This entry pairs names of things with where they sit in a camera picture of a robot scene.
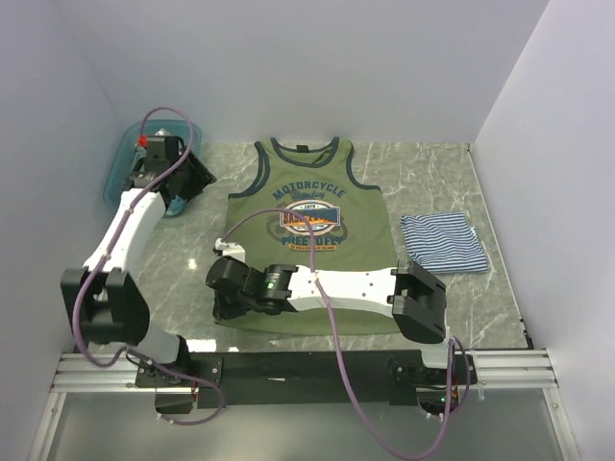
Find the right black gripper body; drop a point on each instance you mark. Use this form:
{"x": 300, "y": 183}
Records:
{"x": 249, "y": 302}

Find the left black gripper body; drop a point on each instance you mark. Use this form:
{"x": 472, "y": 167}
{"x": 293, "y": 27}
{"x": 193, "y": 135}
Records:
{"x": 193, "y": 177}

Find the olive green tank top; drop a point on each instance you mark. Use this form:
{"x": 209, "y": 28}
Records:
{"x": 306, "y": 205}

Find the blue white striped tank top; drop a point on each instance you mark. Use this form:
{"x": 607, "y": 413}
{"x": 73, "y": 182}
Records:
{"x": 443, "y": 243}

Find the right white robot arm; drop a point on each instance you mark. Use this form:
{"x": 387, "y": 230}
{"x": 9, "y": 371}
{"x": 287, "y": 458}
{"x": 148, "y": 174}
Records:
{"x": 292, "y": 299}

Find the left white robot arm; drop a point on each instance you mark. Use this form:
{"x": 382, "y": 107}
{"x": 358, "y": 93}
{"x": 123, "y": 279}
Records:
{"x": 103, "y": 304}

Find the blue tank top in basket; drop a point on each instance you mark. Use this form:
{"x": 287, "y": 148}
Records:
{"x": 176, "y": 207}

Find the teal plastic laundry basket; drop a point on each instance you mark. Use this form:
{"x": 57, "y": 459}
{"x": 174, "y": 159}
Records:
{"x": 127, "y": 153}

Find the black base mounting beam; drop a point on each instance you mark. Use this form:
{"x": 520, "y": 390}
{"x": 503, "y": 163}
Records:
{"x": 248, "y": 378}

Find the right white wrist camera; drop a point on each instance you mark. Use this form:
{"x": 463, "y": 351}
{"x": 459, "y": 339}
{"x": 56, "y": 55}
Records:
{"x": 231, "y": 249}

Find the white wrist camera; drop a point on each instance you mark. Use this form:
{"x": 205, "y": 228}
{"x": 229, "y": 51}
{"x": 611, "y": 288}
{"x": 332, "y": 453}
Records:
{"x": 231, "y": 249}
{"x": 142, "y": 141}

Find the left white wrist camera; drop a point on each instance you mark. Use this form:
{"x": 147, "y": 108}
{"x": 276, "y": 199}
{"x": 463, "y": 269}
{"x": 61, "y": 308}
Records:
{"x": 142, "y": 141}

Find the aluminium extrusion frame rail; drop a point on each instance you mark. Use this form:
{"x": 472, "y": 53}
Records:
{"x": 496, "y": 370}

